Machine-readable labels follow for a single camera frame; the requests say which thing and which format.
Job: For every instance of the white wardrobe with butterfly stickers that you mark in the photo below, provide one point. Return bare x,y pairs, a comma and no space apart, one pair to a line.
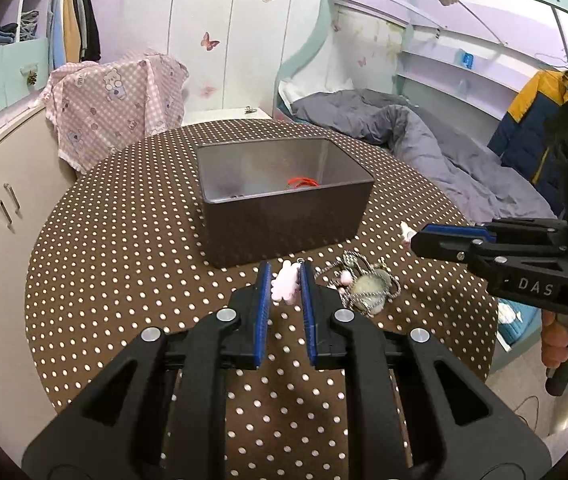
223,20

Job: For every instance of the yellow and navy jacket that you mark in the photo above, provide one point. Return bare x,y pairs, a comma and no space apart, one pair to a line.
534,120

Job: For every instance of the folded light jeans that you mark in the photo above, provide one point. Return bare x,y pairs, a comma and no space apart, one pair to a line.
28,25

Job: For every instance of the grey duvet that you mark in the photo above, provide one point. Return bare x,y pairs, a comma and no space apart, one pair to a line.
414,130

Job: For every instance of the small pink white charm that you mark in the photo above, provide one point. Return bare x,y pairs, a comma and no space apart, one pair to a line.
406,232

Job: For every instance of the brown polka-dot tablecloth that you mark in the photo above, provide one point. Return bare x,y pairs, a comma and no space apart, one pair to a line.
128,260

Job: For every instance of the pink bear-print cloth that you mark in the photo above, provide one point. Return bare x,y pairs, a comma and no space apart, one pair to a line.
113,105

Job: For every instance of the grey metal box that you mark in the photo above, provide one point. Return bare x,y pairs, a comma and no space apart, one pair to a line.
284,210

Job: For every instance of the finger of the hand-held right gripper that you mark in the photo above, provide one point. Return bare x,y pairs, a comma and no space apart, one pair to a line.
464,230
444,247

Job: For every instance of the hanging black garment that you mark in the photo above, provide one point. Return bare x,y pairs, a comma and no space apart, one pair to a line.
89,25

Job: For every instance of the teal bedsheet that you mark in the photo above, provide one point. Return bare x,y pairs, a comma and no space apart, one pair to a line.
514,320

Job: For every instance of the hanging yellow garment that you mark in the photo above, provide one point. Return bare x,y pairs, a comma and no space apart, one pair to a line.
71,25

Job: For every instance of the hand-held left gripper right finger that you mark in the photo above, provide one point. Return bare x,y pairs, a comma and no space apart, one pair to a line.
308,310

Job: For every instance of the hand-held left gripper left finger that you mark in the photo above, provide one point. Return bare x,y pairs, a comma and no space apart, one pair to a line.
263,310

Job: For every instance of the folded dark jeans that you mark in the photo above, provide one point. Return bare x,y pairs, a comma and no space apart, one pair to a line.
1,35

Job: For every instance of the small blue box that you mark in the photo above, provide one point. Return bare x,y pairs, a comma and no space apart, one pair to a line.
466,59

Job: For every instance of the pine cone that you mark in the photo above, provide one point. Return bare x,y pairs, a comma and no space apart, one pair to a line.
31,78

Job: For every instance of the hanging light blue garment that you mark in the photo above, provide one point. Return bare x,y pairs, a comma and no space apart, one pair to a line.
56,35

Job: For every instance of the pale pink charm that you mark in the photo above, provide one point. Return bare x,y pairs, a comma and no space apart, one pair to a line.
286,285

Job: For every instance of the teal drawer unit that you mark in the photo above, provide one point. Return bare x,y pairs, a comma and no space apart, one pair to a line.
3,75

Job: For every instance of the red box with white lid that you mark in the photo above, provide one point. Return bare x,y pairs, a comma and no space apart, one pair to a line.
223,116

